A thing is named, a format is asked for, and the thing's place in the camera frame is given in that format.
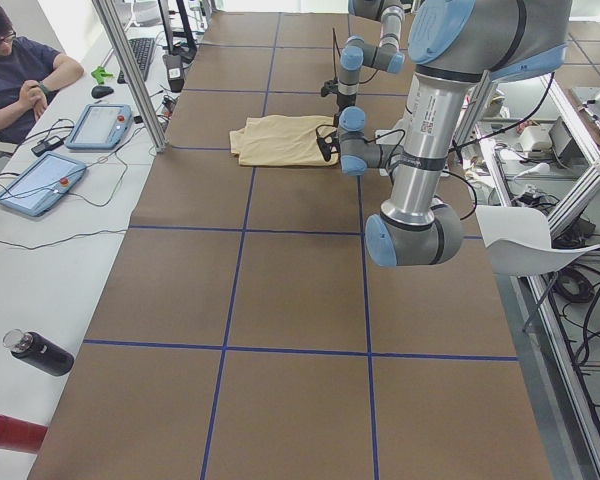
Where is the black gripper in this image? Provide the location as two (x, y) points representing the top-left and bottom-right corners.
(320, 79), (358, 118)
(316, 131), (340, 161)

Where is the cream long-sleeve printed shirt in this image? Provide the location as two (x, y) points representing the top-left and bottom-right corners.
(229, 115), (338, 167)

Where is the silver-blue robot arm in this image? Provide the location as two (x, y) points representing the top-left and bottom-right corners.
(334, 0), (572, 267)
(320, 0), (405, 126)

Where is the black keyboard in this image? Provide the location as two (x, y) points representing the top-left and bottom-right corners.
(127, 37), (156, 81)

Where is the white plastic chair seat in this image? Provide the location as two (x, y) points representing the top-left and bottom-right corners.
(475, 205), (600, 277)

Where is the far blue teach pendant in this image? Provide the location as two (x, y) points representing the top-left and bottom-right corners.
(64, 103), (133, 151)

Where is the blue teach pendant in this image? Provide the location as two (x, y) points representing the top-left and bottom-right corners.
(64, 103), (133, 151)
(0, 152), (87, 217)

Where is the black computer mouse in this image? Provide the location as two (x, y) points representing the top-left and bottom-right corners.
(91, 85), (114, 99)

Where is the green plastic object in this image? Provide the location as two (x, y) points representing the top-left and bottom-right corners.
(90, 66), (113, 85)

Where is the near blue teach pendant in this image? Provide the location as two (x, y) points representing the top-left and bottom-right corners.
(0, 152), (87, 217)

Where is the seated person in navy shirt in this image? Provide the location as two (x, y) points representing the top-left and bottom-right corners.
(0, 5), (84, 144)

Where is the black water bottle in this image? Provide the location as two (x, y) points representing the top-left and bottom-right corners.
(3, 329), (74, 377)

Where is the red cylinder bottle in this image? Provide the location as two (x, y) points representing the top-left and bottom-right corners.
(0, 414), (47, 454)

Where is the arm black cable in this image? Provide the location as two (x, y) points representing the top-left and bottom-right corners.
(331, 27), (342, 84)
(313, 72), (554, 221)

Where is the aluminium frame post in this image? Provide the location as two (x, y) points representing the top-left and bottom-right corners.
(92, 0), (167, 153)

